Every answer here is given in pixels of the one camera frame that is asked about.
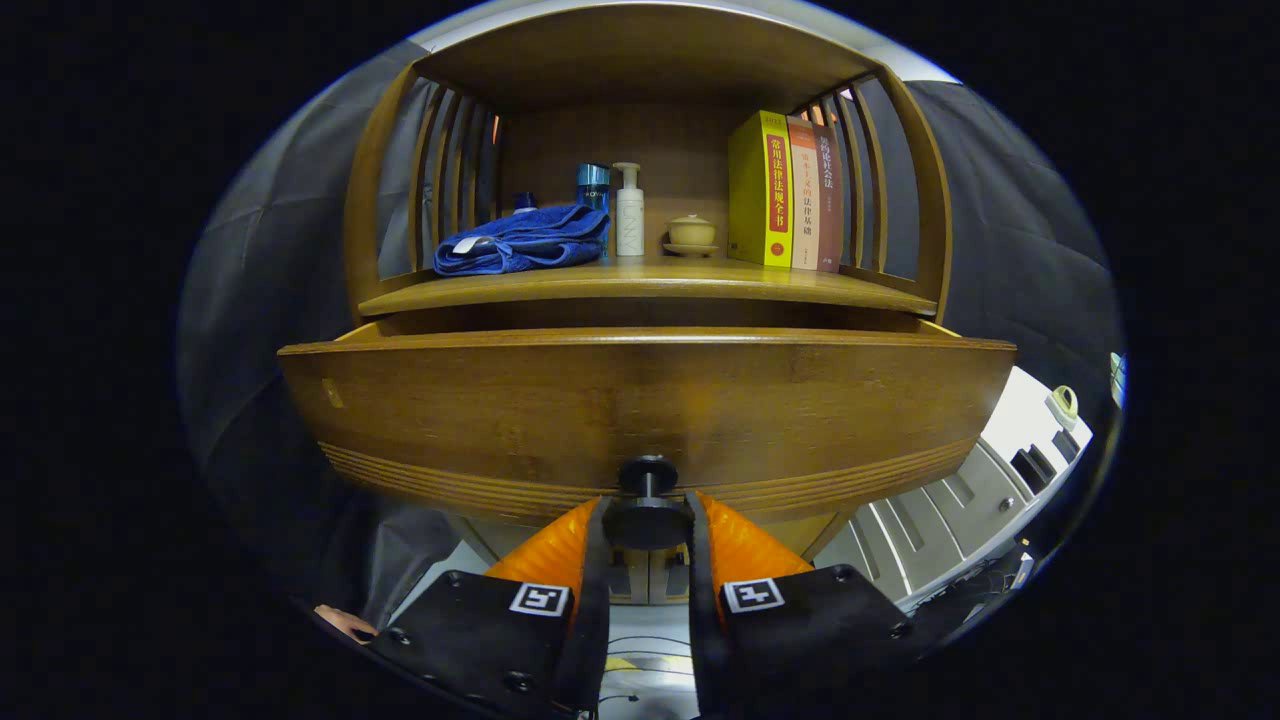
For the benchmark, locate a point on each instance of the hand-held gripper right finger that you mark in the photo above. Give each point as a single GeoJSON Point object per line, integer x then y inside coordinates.
{"type": "Point", "coordinates": [702, 630]}

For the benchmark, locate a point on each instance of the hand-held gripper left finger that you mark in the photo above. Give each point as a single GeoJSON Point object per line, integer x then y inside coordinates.
{"type": "Point", "coordinates": [592, 620]}

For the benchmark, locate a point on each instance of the black drawer knob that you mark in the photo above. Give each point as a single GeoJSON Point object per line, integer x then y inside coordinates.
{"type": "Point", "coordinates": [647, 520]}

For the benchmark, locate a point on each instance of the wooden drawer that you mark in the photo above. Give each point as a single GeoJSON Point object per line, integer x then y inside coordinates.
{"type": "Point", "coordinates": [600, 400]}

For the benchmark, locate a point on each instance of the white side cabinet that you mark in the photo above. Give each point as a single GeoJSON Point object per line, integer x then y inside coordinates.
{"type": "Point", "coordinates": [960, 500]}

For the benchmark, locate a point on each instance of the wooden countertop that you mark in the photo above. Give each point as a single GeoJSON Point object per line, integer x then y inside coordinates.
{"type": "Point", "coordinates": [650, 280]}

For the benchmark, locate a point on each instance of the wooden cabinet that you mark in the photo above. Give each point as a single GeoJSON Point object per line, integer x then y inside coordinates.
{"type": "Point", "coordinates": [640, 60]}

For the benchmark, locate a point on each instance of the small black block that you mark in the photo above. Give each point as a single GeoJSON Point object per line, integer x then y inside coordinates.
{"type": "Point", "coordinates": [1066, 445]}
{"type": "Point", "coordinates": [1033, 467]}

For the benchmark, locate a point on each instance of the blue folded towel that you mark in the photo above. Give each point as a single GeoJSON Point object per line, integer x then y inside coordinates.
{"type": "Point", "coordinates": [530, 240]}

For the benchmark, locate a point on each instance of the yellow lidded teacup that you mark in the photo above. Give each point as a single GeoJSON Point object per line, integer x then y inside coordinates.
{"type": "Point", "coordinates": [690, 232]}

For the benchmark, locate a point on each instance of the white pump bottle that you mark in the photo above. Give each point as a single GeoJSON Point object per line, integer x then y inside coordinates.
{"type": "Point", "coordinates": [630, 220]}

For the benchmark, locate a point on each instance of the small white bottle blue cap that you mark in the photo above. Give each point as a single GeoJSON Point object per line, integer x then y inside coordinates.
{"type": "Point", "coordinates": [525, 202]}

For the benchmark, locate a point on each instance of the pale yellow small object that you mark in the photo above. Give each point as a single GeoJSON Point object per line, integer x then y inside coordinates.
{"type": "Point", "coordinates": [1062, 403]}

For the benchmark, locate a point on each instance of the beige book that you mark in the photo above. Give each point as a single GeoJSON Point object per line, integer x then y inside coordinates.
{"type": "Point", "coordinates": [805, 200]}

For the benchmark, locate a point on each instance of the yellow book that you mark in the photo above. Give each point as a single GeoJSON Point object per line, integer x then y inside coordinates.
{"type": "Point", "coordinates": [750, 190]}

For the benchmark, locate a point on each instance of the brown book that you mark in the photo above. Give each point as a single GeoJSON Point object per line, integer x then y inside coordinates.
{"type": "Point", "coordinates": [829, 200]}

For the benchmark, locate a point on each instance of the white cup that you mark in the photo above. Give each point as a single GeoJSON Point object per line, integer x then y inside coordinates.
{"type": "Point", "coordinates": [1117, 378]}

